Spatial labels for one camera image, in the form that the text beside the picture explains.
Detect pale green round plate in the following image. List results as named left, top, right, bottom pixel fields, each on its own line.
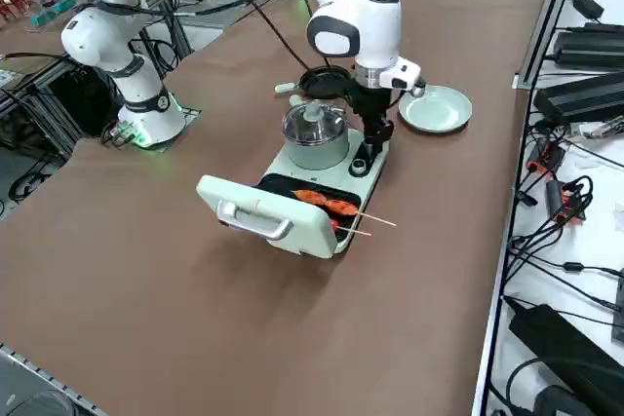
left=398, top=84, right=474, bottom=136

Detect aluminium frame rail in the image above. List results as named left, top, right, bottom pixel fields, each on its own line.
left=512, top=0, right=586, bottom=92

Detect red sausage skewer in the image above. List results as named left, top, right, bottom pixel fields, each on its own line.
left=329, top=217, right=373, bottom=238

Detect mint green cooking machine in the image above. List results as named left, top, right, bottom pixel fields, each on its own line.
left=196, top=127, right=392, bottom=258

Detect glass pot lid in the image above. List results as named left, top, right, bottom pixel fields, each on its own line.
left=282, top=99, right=349, bottom=147

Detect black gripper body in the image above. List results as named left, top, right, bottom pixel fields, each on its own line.
left=347, top=79, right=392, bottom=120

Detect teal plastic box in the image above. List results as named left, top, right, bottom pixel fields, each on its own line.
left=30, top=0, right=80, bottom=28

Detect grilled meat skewer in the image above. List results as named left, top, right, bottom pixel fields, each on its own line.
left=291, top=188, right=399, bottom=229

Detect mint green pot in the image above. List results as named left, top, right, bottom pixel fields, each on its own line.
left=282, top=101, right=350, bottom=171

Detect large black power adapter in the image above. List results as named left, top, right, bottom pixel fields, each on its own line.
left=508, top=303, right=624, bottom=416

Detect small black power adapter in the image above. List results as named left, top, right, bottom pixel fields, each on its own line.
left=569, top=0, right=606, bottom=19

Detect black frying pan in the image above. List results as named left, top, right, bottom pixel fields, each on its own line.
left=274, top=66, right=358, bottom=101

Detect black orange power strip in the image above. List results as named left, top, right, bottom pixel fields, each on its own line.
left=549, top=180, right=595, bottom=226
left=525, top=139, right=567, bottom=174

